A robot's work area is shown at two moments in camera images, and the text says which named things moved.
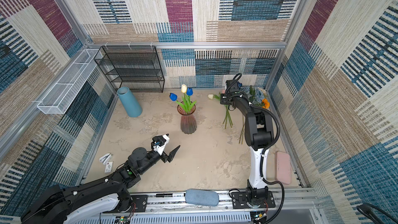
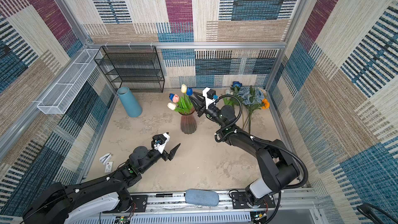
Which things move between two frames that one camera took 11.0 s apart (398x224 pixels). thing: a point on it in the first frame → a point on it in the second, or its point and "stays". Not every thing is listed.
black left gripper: [169, 157] stays
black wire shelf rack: [131, 68] stays
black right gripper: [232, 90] → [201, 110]
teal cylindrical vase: [131, 106] stays
